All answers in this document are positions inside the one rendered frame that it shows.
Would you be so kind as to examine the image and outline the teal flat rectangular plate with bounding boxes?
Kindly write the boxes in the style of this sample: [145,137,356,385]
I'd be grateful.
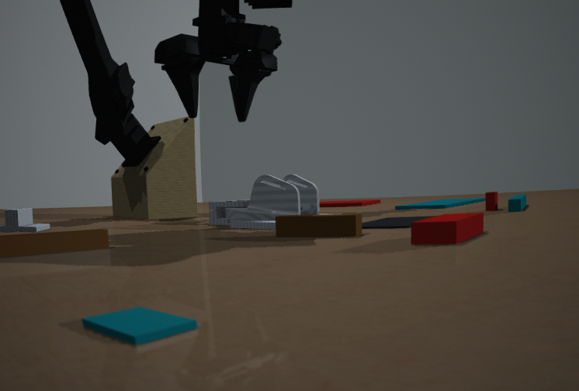
[395,198,486,209]

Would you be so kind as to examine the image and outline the teal flat square plate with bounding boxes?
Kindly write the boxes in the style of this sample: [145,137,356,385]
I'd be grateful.
[82,307,197,345]

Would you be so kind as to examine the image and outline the teal block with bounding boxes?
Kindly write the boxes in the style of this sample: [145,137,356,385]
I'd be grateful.
[508,195,526,212]

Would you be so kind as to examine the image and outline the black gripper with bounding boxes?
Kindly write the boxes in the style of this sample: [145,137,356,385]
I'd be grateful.
[154,4,277,123]

